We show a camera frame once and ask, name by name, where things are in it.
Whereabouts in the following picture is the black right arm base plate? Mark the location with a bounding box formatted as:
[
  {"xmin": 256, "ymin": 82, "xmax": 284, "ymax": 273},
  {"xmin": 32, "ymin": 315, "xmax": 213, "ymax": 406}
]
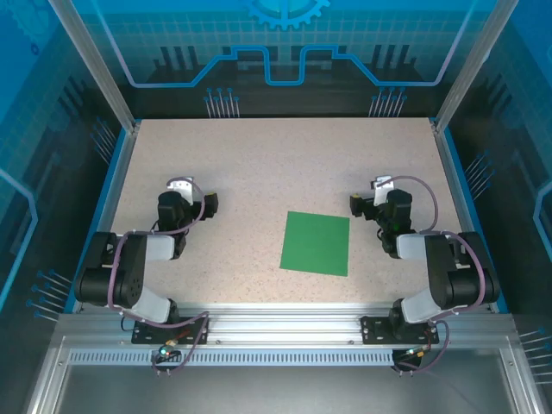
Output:
[{"xmin": 360, "ymin": 316, "xmax": 441, "ymax": 346}]

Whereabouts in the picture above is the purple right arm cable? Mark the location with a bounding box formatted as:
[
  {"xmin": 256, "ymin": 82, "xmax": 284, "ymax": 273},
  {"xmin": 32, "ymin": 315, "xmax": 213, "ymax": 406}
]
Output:
[{"xmin": 373, "ymin": 174, "xmax": 488, "ymax": 377}]

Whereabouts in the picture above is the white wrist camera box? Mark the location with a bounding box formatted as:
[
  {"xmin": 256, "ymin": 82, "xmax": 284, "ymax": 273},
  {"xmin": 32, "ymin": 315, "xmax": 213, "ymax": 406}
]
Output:
[
  {"xmin": 166, "ymin": 175, "xmax": 195, "ymax": 204},
  {"xmin": 373, "ymin": 174, "xmax": 396, "ymax": 206}
]

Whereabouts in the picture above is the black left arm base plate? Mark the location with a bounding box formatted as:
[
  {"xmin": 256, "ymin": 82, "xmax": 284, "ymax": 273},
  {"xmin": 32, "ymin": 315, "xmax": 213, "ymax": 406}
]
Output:
[{"xmin": 131, "ymin": 316, "xmax": 211, "ymax": 346}]

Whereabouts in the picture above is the aluminium right frame post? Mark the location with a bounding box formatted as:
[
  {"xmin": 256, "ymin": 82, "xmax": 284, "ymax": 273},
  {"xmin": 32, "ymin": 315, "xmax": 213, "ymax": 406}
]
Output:
[{"xmin": 432, "ymin": 0, "xmax": 511, "ymax": 134}]

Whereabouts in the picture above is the aluminium frame post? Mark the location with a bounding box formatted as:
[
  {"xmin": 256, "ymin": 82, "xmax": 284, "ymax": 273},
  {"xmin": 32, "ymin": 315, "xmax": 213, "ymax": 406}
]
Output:
[
  {"xmin": 432, "ymin": 0, "xmax": 511, "ymax": 134},
  {"xmin": 46, "ymin": 0, "xmax": 142, "ymax": 133}
]

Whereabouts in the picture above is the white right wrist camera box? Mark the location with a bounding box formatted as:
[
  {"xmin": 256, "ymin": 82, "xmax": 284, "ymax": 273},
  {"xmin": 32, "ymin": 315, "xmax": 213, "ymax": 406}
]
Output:
[{"xmin": 373, "ymin": 174, "xmax": 396, "ymax": 206}]

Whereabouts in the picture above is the aluminium right side rail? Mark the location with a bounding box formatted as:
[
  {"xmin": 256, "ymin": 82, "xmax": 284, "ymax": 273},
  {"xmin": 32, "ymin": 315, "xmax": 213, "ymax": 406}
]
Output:
[{"xmin": 432, "ymin": 122, "xmax": 501, "ymax": 314}]

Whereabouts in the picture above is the green paper sheet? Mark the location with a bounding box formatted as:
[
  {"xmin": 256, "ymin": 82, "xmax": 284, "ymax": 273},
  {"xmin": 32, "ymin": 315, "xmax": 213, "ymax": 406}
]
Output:
[{"xmin": 279, "ymin": 210, "xmax": 351, "ymax": 277}]

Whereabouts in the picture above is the left cable connector green light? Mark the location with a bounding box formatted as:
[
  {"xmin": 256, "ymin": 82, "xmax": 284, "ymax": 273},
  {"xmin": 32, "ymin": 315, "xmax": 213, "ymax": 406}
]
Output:
[{"xmin": 157, "ymin": 339, "xmax": 180, "ymax": 359}]

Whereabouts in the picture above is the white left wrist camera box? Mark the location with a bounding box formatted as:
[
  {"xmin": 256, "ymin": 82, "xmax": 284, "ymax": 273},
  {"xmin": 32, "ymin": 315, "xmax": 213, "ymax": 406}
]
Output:
[{"xmin": 166, "ymin": 175, "xmax": 195, "ymax": 204}]

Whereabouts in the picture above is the slotted grey cable duct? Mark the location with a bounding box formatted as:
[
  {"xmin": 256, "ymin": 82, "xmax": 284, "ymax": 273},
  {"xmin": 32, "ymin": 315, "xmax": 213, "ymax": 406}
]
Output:
[{"xmin": 67, "ymin": 349, "xmax": 397, "ymax": 367}]

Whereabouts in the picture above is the aluminium mounting rail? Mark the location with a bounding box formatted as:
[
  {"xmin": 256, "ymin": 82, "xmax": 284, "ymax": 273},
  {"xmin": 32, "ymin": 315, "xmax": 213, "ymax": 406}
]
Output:
[{"xmin": 55, "ymin": 303, "xmax": 517, "ymax": 346}]

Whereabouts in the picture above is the aluminium left frame post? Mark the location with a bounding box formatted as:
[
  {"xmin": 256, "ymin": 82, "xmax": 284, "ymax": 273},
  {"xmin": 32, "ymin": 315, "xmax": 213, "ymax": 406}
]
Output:
[{"xmin": 46, "ymin": 0, "xmax": 142, "ymax": 133}]

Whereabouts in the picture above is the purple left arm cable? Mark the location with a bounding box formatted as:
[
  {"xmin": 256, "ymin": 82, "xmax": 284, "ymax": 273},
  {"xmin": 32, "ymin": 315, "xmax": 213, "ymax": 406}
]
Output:
[{"xmin": 106, "ymin": 175, "xmax": 211, "ymax": 377}]

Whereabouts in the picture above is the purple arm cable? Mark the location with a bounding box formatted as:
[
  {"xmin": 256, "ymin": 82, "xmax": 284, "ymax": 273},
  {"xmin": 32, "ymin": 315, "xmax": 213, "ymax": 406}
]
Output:
[
  {"xmin": 373, "ymin": 174, "xmax": 488, "ymax": 377},
  {"xmin": 106, "ymin": 175, "xmax": 211, "ymax": 377}
]

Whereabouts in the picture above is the aluminium left side rail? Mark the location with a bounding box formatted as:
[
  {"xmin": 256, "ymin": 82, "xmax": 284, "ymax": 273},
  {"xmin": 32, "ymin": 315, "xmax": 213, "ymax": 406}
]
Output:
[{"xmin": 71, "ymin": 122, "xmax": 143, "ymax": 314}]

